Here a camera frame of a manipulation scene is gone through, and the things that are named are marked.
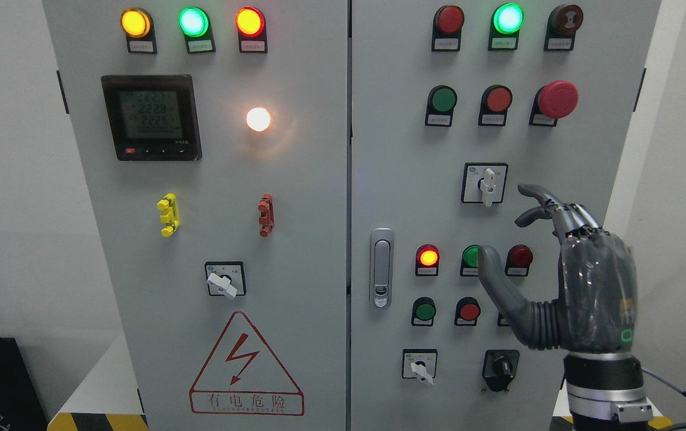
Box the red emergency stop button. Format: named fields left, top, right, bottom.
left=529, top=80, right=579, bottom=128

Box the red push button upper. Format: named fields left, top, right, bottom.
left=478, top=84, right=513, bottom=126

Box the right gray cabinet door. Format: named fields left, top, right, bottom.
left=350, top=1, right=660, bottom=430

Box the green push button upper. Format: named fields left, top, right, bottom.
left=424, top=85, right=457, bottom=128

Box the gray robotic right hand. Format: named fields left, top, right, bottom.
left=478, top=184, right=638, bottom=354

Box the yellow terminal clip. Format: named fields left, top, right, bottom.
left=156, top=193, right=181, bottom=238

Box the electrical hazard warning sticker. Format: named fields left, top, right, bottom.
left=189, top=311, right=305, bottom=415

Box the black rotary selector switch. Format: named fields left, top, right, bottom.
left=482, top=350, right=520, bottom=392

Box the silver door latch handle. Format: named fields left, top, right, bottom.
left=368, top=228, right=393, bottom=308

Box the red push button lower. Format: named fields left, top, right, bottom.
left=454, top=297, right=481, bottom=327

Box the green indicator middle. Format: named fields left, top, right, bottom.
left=460, top=244, right=479, bottom=277

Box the red push button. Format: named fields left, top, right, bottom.
left=478, top=84, right=513, bottom=126
left=454, top=297, right=481, bottom=327

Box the red terminal clip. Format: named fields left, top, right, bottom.
left=257, top=193, right=275, bottom=238

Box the white glowing indicator light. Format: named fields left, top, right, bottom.
left=245, top=107, right=272, bottom=133

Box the top red indicator light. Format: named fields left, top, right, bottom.
left=431, top=5, right=465, bottom=52

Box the lit red-orange indicator middle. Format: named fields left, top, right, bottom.
left=415, top=244, right=441, bottom=277

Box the dark red buzzer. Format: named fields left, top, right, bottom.
left=544, top=4, right=584, bottom=51

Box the green push button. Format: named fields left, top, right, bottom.
left=411, top=296, right=437, bottom=327
left=424, top=85, right=457, bottom=128

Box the top green lit indicator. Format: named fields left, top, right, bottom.
left=488, top=2, right=524, bottom=51

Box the left gray cabinet door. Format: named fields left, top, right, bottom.
left=44, top=1, right=348, bottom=430

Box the yellow indicator light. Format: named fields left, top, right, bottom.
left=120, top=8, right=157, bottom=54

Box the green indicator light left door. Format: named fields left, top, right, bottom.
left=178, top=6, right=216, bottom=54

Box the red-orange indicator light left door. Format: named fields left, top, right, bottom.
left=235, top=6, right=268, bottom=53

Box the gray cabinet door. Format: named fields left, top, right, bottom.
left=44, top=1, right=348, bottom=430
left=350, top=1, right=660, bottom=430

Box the green push button lower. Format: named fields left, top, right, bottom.
left=411, top=296, right=437, bottom=327

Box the digital power meter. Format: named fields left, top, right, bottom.
left=101, top=74, right=202, bottom=161

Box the gray rotary switch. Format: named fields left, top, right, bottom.
left=460, top=163, right=508, bottom=207
left=204, top=261, right=245, bottom=299
left=402, top=348, right=438, bottom=387

